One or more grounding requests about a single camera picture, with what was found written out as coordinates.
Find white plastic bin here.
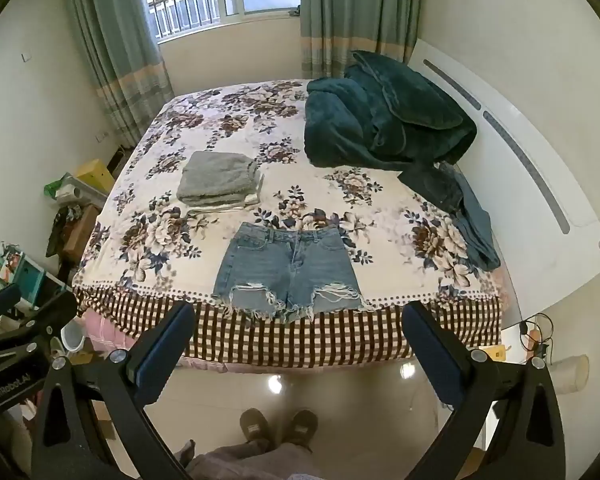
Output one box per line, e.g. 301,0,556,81
60,317,87,353

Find teal striped curtain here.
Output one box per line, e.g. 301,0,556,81
60,0,175,148
299,0,424,80

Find person's trouser legs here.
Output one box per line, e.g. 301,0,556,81
177,439,333,480

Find dark blue jeans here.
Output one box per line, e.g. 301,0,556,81
397,161,502,272

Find dark teal fleece blanket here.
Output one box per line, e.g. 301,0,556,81
303,50,478,171

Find colourful picture box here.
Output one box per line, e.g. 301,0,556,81
0,241,72,311

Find floral bed sheet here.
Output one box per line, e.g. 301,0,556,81
71,78,506,368

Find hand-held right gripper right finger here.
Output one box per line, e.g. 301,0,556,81
401,301,567,480

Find brown wooden stool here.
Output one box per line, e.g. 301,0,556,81
46,204,102,281

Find folded grey clothes stack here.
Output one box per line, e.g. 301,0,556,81
176,151,265,212

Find blue denim shorts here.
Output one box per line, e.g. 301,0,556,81
212,222,373,324

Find yellow cardboard box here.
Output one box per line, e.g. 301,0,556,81
76,159,116,193

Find white bed headboard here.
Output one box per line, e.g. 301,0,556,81
409,38,600,329

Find brown slipper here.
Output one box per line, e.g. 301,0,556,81
239,408,272,448
283,409,319,451

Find black cables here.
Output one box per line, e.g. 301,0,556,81
519,313,556,361

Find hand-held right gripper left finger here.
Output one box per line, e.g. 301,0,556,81
32,301,196,480

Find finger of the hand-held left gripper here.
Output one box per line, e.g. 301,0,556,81
0,284,78,356

